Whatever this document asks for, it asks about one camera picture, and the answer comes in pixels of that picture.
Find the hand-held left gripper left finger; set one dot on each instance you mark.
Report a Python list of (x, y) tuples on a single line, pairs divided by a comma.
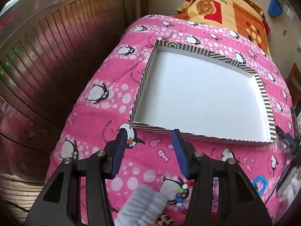
[(118, 151)]

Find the orange floral blanket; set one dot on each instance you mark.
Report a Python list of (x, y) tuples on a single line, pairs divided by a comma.
[(235, 11)]

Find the pink penguin blanket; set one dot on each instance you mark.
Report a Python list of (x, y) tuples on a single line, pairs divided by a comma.
[(94, 122)]

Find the person's right hand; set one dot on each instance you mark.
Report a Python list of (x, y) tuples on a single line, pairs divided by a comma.
[(290, 188)]

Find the leopard print scrunchie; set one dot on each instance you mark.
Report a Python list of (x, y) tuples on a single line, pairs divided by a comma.
[(165, 220)]

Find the striped cardboard box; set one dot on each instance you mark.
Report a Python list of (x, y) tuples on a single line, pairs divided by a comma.
[(199, 87)]

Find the wooden chair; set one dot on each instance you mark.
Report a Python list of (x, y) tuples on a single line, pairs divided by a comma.
[(295, 80)]

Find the white fluffy scrunchie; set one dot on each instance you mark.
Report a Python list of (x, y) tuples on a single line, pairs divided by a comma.
[(141, 204)]

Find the white wall socket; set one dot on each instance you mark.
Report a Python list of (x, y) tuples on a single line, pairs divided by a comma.
[(288, 11)]

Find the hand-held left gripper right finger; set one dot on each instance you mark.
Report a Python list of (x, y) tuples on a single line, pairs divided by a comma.
[(180, 153)]

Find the wooden slatted panel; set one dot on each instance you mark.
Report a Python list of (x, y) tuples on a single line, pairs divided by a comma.
[(58, 42)]

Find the blue hanging cloth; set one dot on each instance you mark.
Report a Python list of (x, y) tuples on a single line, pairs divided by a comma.
[(275, 6)]

